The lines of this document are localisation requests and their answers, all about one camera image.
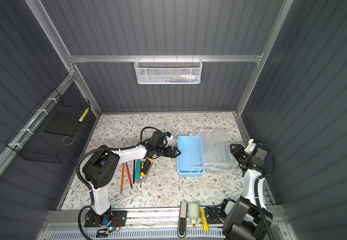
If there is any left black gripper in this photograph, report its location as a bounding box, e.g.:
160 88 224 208
154 145 180 158

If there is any blue plastic tool box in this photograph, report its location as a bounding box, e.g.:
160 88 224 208
176 130 237 178

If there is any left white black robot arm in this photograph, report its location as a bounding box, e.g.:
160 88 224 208
76 127 181 216

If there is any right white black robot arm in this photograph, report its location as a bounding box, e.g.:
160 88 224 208
222 139 275 240

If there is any small precision screwdriver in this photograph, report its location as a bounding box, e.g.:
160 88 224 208
140 164 152 187

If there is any black hex key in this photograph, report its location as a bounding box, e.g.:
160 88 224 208
132 160 136 185

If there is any teal utility knife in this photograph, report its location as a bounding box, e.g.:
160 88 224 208
134 159 141 184

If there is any red hex key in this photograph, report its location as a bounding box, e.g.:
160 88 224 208
125 163 133 189

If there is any orange pencil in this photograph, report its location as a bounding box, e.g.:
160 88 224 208
120 164 125 194

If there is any white glue bottle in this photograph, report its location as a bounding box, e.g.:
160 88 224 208
187 203 200 229

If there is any black white handheld device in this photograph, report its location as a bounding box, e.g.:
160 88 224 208
177 201 187 239

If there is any yellow marker in black basket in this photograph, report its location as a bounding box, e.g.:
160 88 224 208
78 108 89 122

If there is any black pad in basket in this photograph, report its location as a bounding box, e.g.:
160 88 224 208
44 113 82 137

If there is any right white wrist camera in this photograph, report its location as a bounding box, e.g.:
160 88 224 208
244 139 260 155

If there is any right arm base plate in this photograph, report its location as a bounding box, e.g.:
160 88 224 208
204 207 230 224

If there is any yellow marker on rail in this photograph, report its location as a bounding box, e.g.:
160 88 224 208
199 209 209 232

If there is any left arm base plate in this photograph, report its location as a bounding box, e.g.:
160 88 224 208
84 210 128 228

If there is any white wire mesh basket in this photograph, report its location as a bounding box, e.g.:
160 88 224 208
134 59 203 85

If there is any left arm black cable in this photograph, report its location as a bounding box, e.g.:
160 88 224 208
75 126 162 240

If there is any black wire mesh basket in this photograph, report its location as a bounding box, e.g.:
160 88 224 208
5 90 90 164

